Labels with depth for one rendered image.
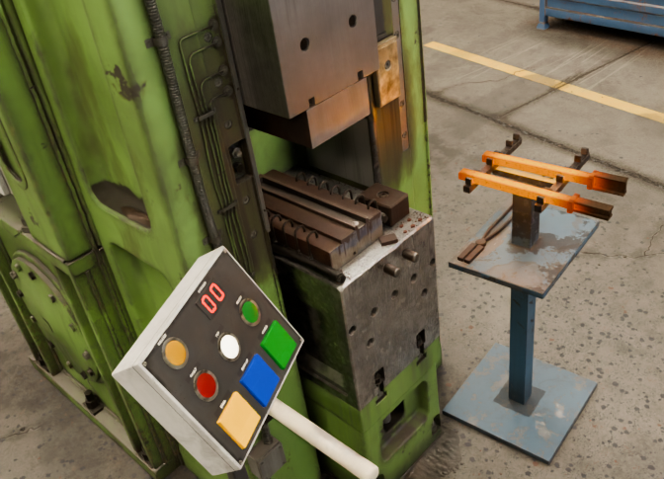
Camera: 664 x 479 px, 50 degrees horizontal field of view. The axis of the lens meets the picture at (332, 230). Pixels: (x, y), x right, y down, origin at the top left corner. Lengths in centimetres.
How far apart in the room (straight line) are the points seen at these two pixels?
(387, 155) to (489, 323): 113
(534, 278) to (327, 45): 92
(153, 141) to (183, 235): 24
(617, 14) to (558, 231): 342
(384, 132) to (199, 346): 93
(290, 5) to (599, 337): 193
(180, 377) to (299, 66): 67
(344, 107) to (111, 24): 54
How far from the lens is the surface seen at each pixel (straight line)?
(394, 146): 207
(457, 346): 288
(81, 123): 184
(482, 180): 199
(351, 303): 179
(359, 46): 165
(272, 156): 220
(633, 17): 548
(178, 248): 162
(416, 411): 244
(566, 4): 572
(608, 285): 320
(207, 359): 135
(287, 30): 148
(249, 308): 145
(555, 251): 218
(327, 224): 184
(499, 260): 214
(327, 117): 161
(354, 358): 191
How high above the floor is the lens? 201
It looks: 34 degrees down
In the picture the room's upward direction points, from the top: 9 degrees counter-clockwise
